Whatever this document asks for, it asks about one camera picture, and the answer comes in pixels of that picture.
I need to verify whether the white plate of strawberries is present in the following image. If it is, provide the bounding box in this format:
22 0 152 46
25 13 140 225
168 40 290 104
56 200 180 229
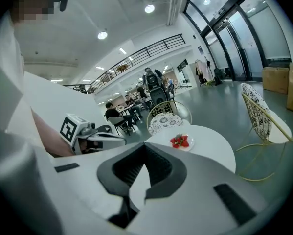
169 135 196 152

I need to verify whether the black-framed glass door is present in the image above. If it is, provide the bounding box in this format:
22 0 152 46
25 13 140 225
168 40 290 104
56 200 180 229
182 0 293 82

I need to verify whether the black backpack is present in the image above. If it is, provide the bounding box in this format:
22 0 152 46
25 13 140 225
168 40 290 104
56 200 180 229
146 70 162 91

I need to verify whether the round floral cushion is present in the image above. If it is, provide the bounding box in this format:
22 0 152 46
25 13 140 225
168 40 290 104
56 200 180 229
148 113 184 136

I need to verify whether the person's left forearm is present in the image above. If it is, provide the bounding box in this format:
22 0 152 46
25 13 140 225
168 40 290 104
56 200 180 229
30 108 75 157

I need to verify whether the floral chair cushion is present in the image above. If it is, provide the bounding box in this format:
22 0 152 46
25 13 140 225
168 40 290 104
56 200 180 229
241 83 273 140

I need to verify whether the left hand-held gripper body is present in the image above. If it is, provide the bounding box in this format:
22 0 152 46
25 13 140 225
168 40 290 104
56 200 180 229
60 113 104 156

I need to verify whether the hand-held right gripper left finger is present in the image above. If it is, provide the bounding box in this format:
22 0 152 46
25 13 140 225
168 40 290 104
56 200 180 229
35 142 146 235

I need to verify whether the person's white shirt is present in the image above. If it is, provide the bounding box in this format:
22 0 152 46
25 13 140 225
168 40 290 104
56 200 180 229
0 10 43 148

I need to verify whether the clothes rack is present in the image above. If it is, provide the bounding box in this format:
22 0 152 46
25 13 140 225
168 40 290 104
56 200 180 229
194 59 212 85

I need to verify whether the black balcony railing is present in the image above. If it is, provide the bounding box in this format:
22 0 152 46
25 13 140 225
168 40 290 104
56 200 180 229
63 34 186 94

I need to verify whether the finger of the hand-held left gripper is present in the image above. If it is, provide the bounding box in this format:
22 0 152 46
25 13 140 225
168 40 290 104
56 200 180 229
96 133 126 151

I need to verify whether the black bag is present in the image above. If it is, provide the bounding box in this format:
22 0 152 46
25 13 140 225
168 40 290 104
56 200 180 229
213 67 225 86

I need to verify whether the gold wire chair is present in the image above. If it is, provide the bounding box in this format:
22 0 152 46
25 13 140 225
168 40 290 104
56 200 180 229
235 82 293 182
146 101 193 137

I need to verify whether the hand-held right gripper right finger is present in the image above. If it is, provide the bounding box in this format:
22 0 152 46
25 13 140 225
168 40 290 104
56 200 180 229
126 142 276 235

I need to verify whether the person's head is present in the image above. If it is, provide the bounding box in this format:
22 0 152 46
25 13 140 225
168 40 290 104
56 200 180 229
8 0 62 25

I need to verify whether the white round table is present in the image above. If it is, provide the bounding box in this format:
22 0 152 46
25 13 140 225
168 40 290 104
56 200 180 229
129 125 236 213

